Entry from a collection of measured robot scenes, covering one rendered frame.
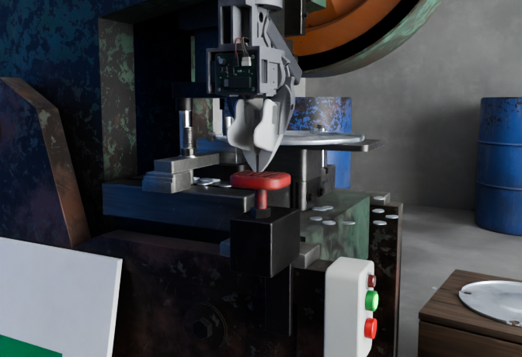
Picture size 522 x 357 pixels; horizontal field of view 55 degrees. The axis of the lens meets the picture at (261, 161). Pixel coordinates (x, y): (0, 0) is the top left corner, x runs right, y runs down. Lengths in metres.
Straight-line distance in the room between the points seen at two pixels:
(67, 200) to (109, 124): 0.16
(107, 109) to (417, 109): 3.48
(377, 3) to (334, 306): 0.80
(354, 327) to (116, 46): 0.67
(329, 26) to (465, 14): 3.01
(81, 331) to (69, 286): 0.08
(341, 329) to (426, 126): 3.60
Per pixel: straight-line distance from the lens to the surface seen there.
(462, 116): 4.22
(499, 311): 1.38
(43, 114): 1.01
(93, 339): 0.94
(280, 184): 0.62
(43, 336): 1.03
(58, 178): 0.99
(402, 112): 4.28
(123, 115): 1.03
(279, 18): 1.05
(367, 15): 1.29
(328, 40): 1.31
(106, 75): 1.00
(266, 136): 0.61
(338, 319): 0.72
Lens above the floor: 0.85
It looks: 7 degrees down
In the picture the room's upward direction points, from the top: straight up
